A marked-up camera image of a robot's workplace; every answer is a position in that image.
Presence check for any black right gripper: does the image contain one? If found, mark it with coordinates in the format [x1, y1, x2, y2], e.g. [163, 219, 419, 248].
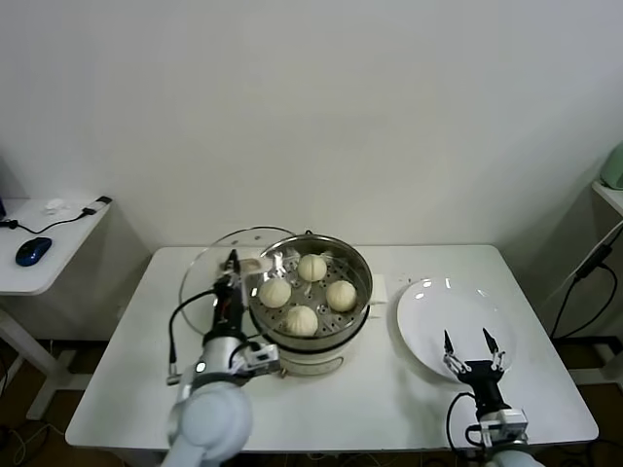
[441, 328, 508, 415]

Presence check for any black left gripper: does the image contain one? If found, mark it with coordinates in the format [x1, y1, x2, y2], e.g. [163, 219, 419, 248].
[211, 248, 248, 338]

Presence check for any glass pot lid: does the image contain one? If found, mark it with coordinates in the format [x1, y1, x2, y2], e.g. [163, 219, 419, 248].
[178, 224, 312, 341]

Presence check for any white steamed baozi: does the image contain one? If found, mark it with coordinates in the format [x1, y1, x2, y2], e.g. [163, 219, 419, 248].
[324, 280, 358, 312]
[297, 253, 327, 283]
[282, 305, 320, 338]
[258, 278, 293, 309]

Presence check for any stainless steel steamer basket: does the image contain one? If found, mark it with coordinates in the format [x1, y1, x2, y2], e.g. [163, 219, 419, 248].
[244, 228, 375, 351]

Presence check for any white round plate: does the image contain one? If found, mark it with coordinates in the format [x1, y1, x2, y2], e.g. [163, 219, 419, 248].
[395, 276, 517, 384]

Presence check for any white side table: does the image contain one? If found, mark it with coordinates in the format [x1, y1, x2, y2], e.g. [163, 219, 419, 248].
[0, 197, 116, 420]

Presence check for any blue computer mouse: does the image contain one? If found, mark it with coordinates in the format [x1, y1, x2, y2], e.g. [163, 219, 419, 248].
[14, 236, 54, 268]

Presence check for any white desk with feet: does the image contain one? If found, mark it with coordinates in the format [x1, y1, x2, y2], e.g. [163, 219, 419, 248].
[567, 178, 623, 385]

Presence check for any pale green appliance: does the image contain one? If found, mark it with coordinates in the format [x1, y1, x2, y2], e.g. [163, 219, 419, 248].
[596, 140, 623, 191]

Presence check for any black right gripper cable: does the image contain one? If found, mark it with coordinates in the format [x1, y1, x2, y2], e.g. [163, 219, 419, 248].
[446, 391, 481, 454]

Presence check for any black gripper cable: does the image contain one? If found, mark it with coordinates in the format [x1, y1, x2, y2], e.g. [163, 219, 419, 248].
[446, 391, 481, 454]
[166, 289, 220, 386]

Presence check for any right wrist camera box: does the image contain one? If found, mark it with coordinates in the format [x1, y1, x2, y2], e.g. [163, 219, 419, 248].
[479, 408, 531, 445]

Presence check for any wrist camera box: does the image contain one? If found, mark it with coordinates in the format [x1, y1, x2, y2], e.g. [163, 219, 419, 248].
[479, 408, 531, 445]
[242, 342, 281, 376]

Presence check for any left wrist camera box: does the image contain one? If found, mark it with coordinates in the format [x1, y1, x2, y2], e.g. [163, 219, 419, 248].
[242, 342, 281, 376]

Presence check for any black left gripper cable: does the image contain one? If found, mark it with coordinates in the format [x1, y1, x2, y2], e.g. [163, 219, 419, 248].
[166, 289, 220, 386]

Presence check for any black cable with adapter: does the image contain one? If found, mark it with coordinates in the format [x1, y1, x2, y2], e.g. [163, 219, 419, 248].
[0, 196, 113, 235]

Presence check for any black power cable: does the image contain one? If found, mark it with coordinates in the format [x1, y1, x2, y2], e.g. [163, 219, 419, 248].
[549, 240, 617, 341]

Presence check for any white power cable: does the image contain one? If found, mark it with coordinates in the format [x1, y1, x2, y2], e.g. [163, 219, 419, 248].
[537, 223, 623, 312]

